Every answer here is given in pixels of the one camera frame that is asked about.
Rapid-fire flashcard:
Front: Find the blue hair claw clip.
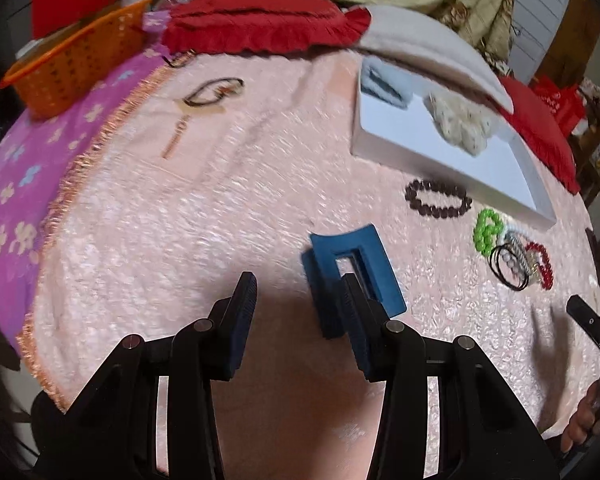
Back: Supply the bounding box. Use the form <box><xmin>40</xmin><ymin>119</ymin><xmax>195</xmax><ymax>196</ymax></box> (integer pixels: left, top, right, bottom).
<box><xmin>300</xmin><ymin>223</ymin><xmax>409</xmax><ymax>340</ymax></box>

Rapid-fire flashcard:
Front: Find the red bead bracelet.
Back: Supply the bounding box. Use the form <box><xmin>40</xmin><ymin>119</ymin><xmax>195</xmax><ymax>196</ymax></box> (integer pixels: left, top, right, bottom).
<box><xmin>523</xmin><ymin>240</ymin><xmax>555</xmax><ymax>292</ymax></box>

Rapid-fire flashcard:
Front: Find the grey twisted hair tie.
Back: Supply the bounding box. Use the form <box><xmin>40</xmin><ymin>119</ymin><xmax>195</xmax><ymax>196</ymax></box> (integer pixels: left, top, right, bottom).
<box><xmin>499</xmin><ymin>239</ymin><xmax>538</xmax><ymax>281</ymax></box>

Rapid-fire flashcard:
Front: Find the white pearl bracelet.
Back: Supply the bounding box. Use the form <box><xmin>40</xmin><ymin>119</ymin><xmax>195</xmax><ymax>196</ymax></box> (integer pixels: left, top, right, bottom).
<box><xmin>496</xmin><ymin>224</ymin><xmax>531</xmax><ymax>252</ymax></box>

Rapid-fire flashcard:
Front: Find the black thin hair tie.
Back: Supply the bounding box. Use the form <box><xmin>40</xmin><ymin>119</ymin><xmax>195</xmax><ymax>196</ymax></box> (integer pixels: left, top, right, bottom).
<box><xmin>488</xmin><ymin>242</ymin><xmax>530</xmax><ymax>292</ymax></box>

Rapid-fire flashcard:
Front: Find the dark brown bead bracelet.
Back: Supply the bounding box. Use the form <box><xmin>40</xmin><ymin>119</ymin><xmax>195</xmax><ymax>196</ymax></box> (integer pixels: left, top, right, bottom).
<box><xmin>404</xmin><ymin>178</ymin><xmax>475</xmax><ymax>220</ymax></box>

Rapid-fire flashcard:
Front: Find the green bead bracelet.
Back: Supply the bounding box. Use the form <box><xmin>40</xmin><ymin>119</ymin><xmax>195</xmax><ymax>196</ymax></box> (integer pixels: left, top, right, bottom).
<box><xmin>472</xmin><ymin>208</ymin><xmax>504</xmax><ymax>257</ymax></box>

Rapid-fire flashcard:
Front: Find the right hand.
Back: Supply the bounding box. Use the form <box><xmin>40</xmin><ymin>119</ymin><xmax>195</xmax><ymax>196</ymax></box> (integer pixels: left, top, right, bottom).
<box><xmin>559</xmin><ymin>378</ymin><xmax>600</xmax><ymax>454</ymax></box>

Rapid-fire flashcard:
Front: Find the pink quilted bedspread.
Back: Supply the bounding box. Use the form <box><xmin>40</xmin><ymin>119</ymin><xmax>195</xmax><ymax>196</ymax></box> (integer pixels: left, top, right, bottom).
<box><xmin>20</xmin><ymin>51</ymin><xmax>600</xmax><ymax>479</ymax></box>

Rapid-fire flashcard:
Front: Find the white shallow tray box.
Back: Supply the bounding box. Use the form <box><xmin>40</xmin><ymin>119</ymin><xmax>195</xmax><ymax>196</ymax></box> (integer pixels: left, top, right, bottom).
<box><xmin>351</xmin><ymin>65</ymin><xmax>557</xmax><ymax>231</ymax></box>

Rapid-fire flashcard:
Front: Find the cream fluffy scrunchie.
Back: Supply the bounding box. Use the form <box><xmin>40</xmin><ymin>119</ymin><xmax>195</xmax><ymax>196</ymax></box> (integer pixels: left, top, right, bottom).
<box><xmin>425</xmin><ymin>91</ymin><xmax>498</xmax><ymax>157</ymax></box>

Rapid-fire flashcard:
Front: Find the red frilled cushion right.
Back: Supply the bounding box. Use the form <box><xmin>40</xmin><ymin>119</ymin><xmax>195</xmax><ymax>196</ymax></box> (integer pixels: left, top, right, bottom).
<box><xmin>498</xmin><ymin>76</ymin><xmax>580</xmax><ymax>195</ymax></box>

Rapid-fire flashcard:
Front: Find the red frilled cushion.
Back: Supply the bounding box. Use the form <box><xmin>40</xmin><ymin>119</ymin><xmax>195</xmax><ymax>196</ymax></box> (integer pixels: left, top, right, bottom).
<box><xmin>162</xmin><ymin>0</ymin><xmax>372</xmax><ymax>55</ymax></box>
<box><xmin>498</xmin><ymin>76</ymin><xmax>580</xmax><ymax>195</ymax></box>

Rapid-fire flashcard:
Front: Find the red shopping bag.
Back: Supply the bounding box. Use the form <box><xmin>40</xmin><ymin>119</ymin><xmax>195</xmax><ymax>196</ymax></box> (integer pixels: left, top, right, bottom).
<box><xmin>530</xmin><ymin>75</ymin><xmax>586</xmax><ymax>138</ymax></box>

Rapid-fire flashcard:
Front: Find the purple floral sheet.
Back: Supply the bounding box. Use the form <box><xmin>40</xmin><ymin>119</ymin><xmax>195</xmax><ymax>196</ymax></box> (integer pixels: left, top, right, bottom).
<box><xmin>0</xmin><ymin>11</ymin><xmax>169</xmax><ymax>346</ymax></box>

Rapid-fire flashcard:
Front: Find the light blue fluffy scrunchie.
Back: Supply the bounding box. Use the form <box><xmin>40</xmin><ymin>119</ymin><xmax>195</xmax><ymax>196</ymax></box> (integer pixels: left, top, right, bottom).
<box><xmin>360</xmin><ymin>56</ymin><xmax>413</xmax><ymax>110</ymax></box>

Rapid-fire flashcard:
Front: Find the red frilled cushion left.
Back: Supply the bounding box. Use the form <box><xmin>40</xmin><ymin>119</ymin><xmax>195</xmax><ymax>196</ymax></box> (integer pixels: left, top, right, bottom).
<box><xmin>162</xmin><ymin>0</ymin><xmax>372</xmax><ymax>55</ymax></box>

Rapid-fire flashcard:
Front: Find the white pillow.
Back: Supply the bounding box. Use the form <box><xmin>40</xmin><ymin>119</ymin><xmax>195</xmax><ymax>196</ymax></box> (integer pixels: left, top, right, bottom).
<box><xmin>358</xmin><ymin>4</ymin><xmax>514</xmax><ymax>114</ymax></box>

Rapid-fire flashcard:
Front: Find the orange plastic basket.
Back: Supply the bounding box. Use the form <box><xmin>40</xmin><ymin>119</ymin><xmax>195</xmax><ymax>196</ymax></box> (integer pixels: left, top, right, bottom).
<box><xmin>0</xmin><ymin>0</ymin><xmax>150</xmax><ymax>120</ymax></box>

